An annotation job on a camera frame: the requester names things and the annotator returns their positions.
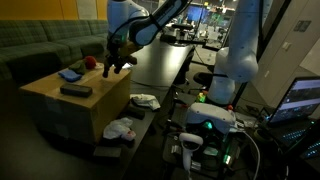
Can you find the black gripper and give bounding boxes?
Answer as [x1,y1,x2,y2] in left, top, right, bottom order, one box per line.
[102,33,137,78]

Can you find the red and green plush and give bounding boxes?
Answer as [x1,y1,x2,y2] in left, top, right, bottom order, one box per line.
[69,56,97,75]

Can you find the white towel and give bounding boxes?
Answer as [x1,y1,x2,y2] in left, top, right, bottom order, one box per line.
[130,94,161,110]

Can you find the large cardboard box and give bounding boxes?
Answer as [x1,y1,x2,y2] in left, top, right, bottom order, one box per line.
[19,67,131,144]

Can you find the black eraser on box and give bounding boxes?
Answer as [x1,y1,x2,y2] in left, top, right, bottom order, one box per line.
[60,84,93,98]

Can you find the blue folded cloth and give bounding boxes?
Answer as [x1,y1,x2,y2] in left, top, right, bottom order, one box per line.
[58,69,82,82]

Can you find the black eraser block far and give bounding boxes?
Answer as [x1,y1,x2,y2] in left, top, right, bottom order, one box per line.
[125,107,145,120]

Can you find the white crumpled cloth toy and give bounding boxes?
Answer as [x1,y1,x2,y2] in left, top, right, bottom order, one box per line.
[103,117,136,141]

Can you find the green plaid sofa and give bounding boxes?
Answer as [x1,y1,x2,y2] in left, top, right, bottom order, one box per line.
[0,20,108,81]

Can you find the white VR controller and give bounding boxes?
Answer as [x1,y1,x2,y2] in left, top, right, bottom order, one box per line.
[179,133,203,171]

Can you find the white VR headset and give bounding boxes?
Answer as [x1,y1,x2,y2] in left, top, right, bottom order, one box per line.
[186,103,236,134]

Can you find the open laptop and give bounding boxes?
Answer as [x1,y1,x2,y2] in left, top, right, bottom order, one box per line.
[265,76,320,153]

